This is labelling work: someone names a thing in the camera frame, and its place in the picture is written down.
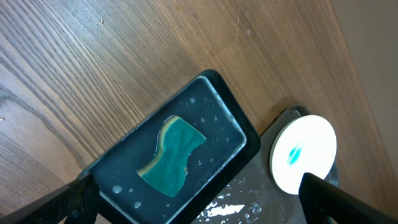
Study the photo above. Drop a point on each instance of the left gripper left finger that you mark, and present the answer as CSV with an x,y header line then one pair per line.
x,y
76,202

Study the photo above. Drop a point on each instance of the large brown serving tray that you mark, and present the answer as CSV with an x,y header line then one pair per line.
x,y
253,196

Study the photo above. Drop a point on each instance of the green yellow sponge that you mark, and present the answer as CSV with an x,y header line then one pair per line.
x,y
176,140

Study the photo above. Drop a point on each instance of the small black water tray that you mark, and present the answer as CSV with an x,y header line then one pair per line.
x,y
231,142

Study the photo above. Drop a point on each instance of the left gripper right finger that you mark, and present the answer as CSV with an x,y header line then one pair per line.
x,y
323,203

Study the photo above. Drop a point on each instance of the white plate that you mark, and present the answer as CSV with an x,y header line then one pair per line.
x,y
306,144

